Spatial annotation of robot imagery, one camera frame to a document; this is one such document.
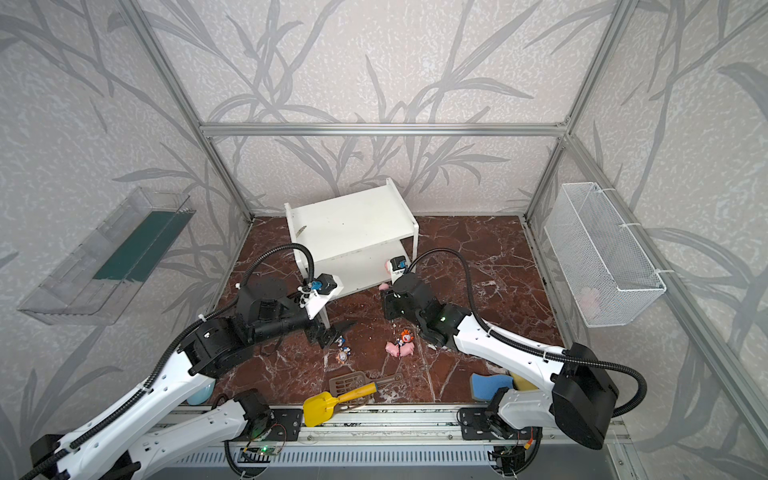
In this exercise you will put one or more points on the brown slotted spatula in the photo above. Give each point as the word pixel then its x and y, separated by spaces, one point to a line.
pixel 351 381

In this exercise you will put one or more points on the clear plastic wall bin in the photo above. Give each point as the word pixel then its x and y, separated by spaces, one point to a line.
pixel 96 282

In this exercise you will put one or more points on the white two-tier shelf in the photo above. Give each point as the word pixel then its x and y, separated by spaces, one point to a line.
pixel 354 236

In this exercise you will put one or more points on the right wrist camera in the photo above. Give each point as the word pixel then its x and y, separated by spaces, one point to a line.
pixel 400 266

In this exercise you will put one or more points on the yellow sponge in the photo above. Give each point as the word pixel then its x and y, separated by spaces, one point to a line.
pixel 522 384

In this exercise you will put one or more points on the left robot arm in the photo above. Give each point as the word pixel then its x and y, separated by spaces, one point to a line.
pixel 120 443

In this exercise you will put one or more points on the pink pig toy pair lower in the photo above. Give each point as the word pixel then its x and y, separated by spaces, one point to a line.
pixel 392 349

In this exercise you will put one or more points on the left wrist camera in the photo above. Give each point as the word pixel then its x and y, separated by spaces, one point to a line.
pixel 321 290

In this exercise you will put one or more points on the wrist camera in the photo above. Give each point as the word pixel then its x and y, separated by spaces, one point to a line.
pixel 321 290
pixel 400 266

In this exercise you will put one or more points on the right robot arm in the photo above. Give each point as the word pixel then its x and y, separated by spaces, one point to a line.
pixel 571 393

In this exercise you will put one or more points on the aluminium front rail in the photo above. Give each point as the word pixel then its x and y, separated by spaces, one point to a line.
pixel 393 424

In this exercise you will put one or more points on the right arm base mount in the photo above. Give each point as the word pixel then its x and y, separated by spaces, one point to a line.
pixel 478 424

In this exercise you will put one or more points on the green circuit board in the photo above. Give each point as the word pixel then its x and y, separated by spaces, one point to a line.
pixel 260 454

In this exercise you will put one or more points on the pink pig toy pair upper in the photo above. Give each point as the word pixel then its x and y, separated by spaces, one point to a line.
pixel 406 349

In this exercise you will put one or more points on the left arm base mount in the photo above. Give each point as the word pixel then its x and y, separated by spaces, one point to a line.
pixel 267 423

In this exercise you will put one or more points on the pink toy in basket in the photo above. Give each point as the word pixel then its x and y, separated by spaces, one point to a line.
pixel 589 302

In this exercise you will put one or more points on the yellow toy shovel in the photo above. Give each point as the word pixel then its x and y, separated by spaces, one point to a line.
pixel 320 408

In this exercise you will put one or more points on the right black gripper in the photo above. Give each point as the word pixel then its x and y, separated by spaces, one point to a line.
pixel 393 303

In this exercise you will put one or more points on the pink pig toy pair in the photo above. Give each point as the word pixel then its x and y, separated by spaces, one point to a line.
pixel 392 349
pixel 406 349

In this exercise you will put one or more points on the blue sponge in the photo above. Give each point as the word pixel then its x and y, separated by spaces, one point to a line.
pixel 484 387

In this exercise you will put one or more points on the orange blue cat figurine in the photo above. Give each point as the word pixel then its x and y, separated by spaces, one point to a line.
pixel 406 337

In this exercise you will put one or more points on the light blue round object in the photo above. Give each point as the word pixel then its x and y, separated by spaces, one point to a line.
pixel 201 396

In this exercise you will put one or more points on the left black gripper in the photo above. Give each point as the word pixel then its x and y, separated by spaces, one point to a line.
pixel 321 330

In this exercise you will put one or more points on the white wire mesh basket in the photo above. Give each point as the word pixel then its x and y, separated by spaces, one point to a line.
pixel 596 248

